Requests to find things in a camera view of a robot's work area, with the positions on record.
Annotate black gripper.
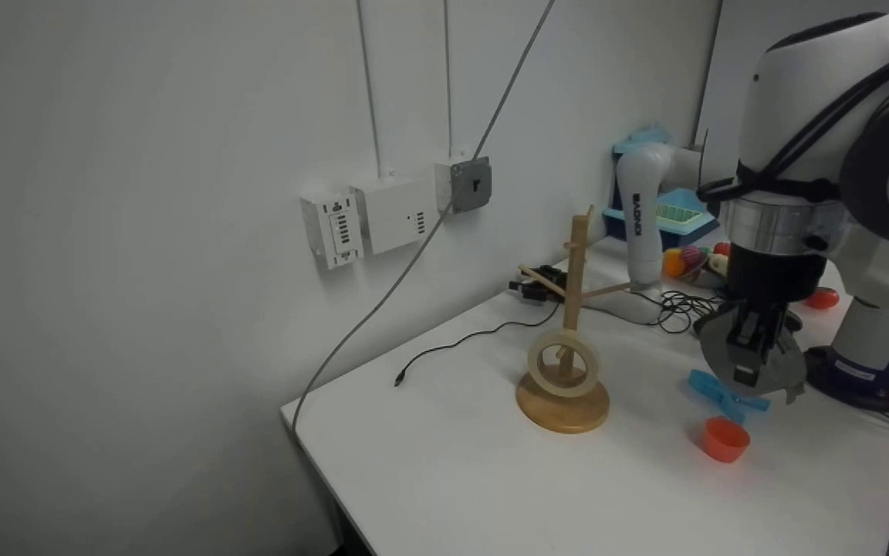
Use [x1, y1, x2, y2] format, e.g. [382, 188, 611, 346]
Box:
[727, 245, 827, 387]

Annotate wooden mug stand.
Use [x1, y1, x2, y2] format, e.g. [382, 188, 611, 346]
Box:
[516, 202, 637, 438]

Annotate beige masking tape roll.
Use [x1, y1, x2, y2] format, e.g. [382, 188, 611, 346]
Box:
[526, 329, 605, 401]

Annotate blue plastic clamp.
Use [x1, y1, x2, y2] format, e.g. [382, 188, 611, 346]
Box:
[687, 367, 774, 427]

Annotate small red object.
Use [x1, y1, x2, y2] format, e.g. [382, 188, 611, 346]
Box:
[804, 284, 844, 311]

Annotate orange toy fruit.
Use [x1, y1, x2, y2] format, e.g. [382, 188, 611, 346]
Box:
[660, 249, 692, 280]

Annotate black connector block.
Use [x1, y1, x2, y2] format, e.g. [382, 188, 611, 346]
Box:
[506, 264, 573, 307]

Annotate light blue bin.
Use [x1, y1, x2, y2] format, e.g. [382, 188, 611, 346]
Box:
[608, 123, 677, 165]

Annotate tangled black cable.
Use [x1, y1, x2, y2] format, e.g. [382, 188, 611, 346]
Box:
[640, 287, 724, 336]

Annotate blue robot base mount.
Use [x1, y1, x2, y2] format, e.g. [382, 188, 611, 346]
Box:
[795, 341, 889, 416]

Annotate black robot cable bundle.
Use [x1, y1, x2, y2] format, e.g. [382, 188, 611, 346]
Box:
[699, 42, 889, 203]

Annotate grey wall socket box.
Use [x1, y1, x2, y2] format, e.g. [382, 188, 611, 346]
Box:
[447, 151, 494, 217]

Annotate thin black cable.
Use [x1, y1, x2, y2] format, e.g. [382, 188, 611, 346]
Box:
[392, 311, 563, 391]

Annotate grey hanging cable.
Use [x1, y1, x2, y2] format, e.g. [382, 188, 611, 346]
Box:
[286, 0, 560, 436]

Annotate large white wall box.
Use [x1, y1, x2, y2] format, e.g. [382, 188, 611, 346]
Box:
[348, 173, 439, 260]

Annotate white wall conduit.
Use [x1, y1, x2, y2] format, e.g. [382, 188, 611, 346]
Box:
[353, 0, 387, 182]
[442, 0, 456, 166]

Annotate white labelled wall box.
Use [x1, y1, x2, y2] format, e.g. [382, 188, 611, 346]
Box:
[300, 185, 369, 271]

